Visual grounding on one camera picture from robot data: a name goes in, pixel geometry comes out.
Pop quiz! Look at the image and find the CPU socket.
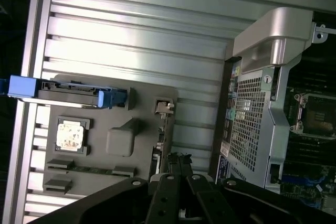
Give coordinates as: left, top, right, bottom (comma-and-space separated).
288, 91, 336, 140

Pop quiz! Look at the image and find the grey parts rack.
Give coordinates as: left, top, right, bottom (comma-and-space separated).
43, 76, 179, 190

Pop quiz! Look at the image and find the black open PC case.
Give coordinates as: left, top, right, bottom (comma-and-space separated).
209, 7, 336, 196

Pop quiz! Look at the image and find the hard disk with blue bracket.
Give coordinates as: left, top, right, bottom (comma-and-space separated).
0, 75, 129, 109

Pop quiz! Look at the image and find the loose green RAM stick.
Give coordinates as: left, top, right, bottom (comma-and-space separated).
67, 165, 118, 175

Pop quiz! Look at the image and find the green motherboard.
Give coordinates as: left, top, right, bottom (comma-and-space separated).
278, 82, 336, 204

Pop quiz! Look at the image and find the silver CPU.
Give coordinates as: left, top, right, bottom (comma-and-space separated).
56, 121, 86, 151

